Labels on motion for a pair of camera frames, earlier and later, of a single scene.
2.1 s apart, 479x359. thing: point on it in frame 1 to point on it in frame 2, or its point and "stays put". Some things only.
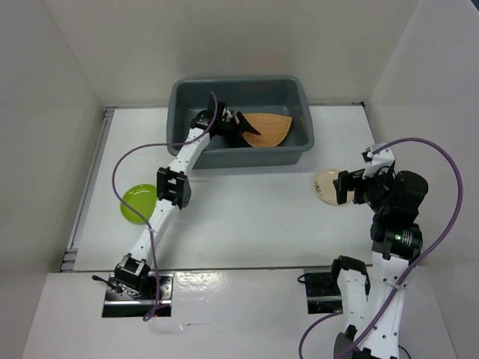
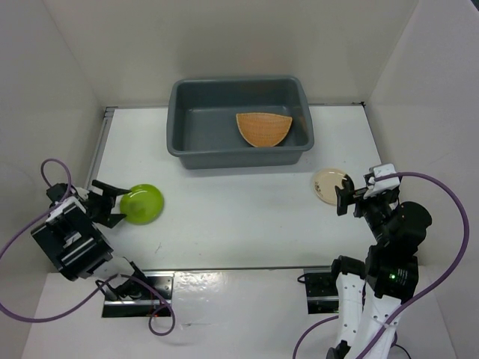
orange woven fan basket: x=272 y=129 stays put
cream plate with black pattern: x=324 y=186 stays put
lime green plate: x=141 y=197 stays put
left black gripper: x=237 y=131 to x=108 y=201
